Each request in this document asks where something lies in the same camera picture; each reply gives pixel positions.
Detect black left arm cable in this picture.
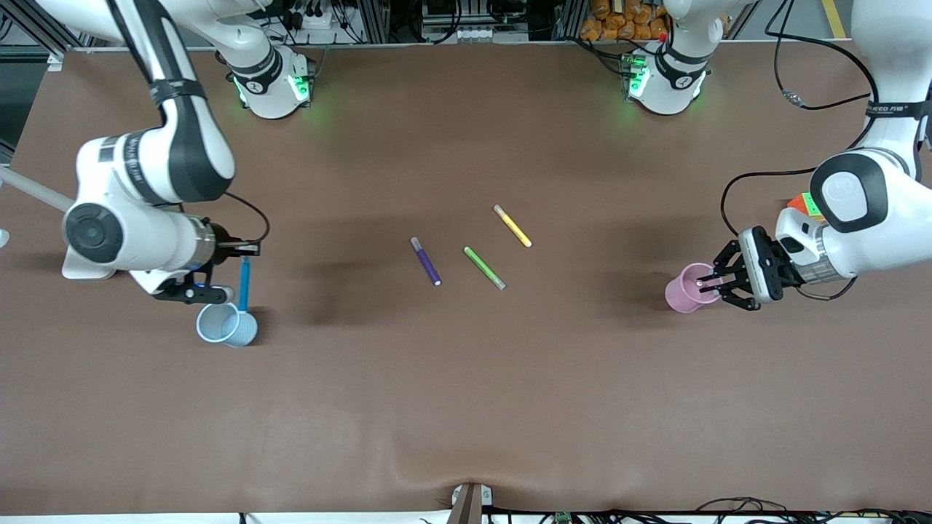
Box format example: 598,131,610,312
720,0,932,301

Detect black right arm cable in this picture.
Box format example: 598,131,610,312
106,0,271,245

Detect orange snack bags pile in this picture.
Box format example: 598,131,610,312
579,0,671,41

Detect pink plastic cup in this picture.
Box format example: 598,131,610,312
665,263,725,314

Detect yellow marker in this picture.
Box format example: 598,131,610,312
493,205,533,249

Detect green marker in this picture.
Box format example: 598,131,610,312
464,247,508,291

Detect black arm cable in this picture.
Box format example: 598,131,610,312
106,0,271,245
720,0,932,301

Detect light blue plastic cup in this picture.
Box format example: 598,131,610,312
196,300,258,349

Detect colourful puzzle cube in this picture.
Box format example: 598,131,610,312
787,192,827,223

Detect white lamp stand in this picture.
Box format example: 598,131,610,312
0,167,121,281

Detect metal table edge clamp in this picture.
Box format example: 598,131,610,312
446,482,494,524

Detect purple marker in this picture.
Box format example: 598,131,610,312
410,237,443,287

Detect white power strip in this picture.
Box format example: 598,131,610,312
300,9,365,31

